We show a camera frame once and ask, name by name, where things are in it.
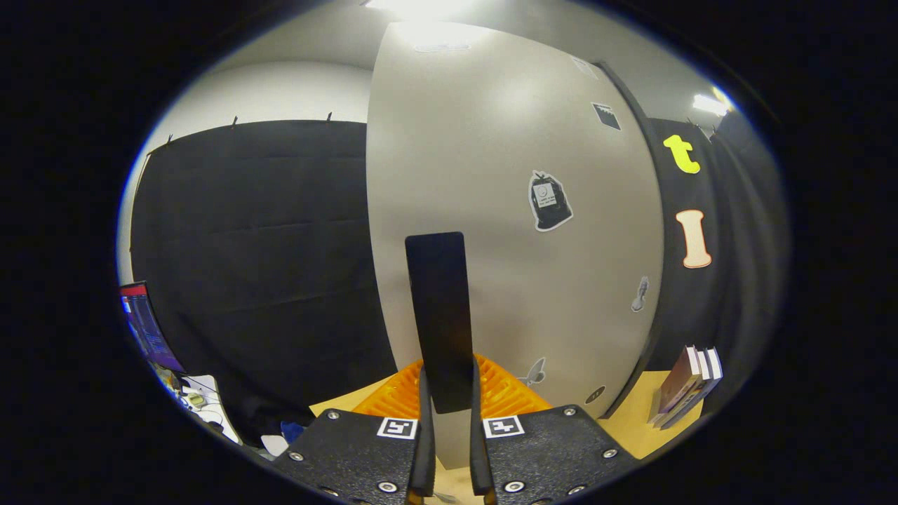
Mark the maroon book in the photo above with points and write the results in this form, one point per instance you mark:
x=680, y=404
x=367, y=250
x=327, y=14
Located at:
x=675, y=382

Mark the dark grey cabinet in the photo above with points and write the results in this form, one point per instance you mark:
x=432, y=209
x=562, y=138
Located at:
x=624, y=90

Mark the computer monitor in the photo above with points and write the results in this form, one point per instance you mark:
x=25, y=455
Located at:
x=147, y=330

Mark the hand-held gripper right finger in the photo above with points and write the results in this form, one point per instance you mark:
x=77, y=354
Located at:
x=478, y=456

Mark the white book blue spine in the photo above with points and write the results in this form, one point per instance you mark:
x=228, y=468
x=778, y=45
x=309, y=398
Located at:
x=714, y=372

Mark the blue cloth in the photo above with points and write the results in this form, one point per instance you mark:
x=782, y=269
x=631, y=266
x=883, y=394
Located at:
x=293, y=431

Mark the large ceiling light panel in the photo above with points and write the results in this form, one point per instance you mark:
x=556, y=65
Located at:
x=421, y=7

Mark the beige cabinet door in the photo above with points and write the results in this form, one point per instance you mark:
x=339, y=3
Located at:
x=491, y=140

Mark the white cluttered side desk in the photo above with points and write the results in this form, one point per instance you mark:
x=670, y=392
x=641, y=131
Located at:
x=207, y=407

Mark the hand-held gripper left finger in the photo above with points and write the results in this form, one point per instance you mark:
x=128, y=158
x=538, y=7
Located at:
x=424, y=456

